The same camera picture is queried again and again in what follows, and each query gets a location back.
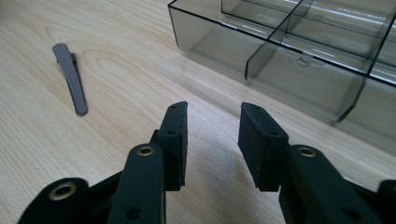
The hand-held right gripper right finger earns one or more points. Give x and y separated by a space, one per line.
264 149

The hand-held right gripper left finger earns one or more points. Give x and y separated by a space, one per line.
173 146

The clear grey divided organizer box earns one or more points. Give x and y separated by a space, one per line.
299 56

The grey hair clip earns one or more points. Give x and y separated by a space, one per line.
71 77

